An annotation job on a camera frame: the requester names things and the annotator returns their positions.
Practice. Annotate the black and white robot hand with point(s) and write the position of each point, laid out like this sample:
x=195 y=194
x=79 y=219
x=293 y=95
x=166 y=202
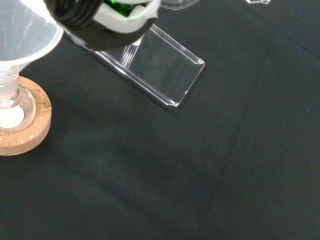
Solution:
x=107 y=32

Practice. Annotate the clear plastic funnel stand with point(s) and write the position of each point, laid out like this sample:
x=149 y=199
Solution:
x=160 y=67

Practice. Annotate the translucent white plastic funnel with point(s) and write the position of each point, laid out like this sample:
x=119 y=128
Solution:
x=22 y=32

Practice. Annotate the round-bottom glass flask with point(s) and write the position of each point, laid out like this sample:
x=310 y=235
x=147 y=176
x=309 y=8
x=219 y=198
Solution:
x=12 y=110

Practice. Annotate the black table cloth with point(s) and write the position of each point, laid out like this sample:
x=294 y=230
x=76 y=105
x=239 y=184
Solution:
x=175 y=162

